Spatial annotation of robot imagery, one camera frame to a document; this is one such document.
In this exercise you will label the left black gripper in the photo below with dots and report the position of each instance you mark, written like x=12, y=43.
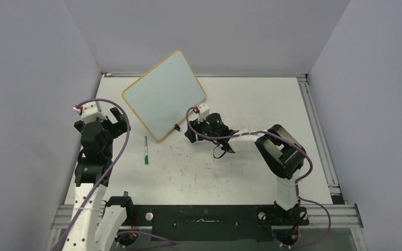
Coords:
x=118, y=128

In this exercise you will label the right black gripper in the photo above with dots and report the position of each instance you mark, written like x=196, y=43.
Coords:
x=195, y=126

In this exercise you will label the white marker pen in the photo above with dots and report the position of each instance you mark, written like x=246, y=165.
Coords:
x=146, y=146

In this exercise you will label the yellow framed whiteboard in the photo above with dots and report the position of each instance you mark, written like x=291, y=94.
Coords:
x=161, y=97

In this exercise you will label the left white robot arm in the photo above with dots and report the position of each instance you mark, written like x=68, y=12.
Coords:
x=92, y=228

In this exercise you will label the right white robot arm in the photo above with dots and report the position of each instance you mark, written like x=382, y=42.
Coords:
x=283, y=155

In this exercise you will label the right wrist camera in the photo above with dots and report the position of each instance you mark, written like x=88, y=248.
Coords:
x=202, y=110

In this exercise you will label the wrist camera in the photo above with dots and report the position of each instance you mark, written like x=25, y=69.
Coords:
x=90, y=112
x=202, y=110

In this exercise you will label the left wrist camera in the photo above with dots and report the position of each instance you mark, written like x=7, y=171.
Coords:
x=90, y=112

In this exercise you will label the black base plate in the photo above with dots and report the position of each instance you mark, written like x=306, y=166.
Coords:
x=216, y=223

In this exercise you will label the aluminium frame rail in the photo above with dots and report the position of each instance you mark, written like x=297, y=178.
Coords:
x=345, y=216

